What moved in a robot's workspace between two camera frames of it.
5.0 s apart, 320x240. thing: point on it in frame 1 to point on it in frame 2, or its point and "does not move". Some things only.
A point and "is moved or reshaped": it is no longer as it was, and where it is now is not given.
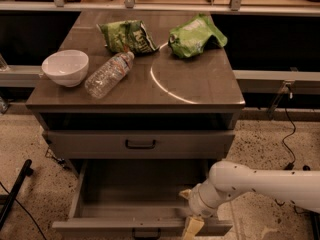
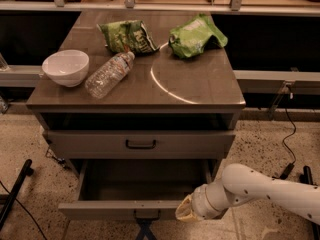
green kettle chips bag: (127, 36) does not move
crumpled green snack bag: (189, 38) does not move
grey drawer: (139, 195) is moved or reshaped
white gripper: (195, 200) to (199, 202)
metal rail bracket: (286, 86) does not move
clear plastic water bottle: (109, 75) does not move
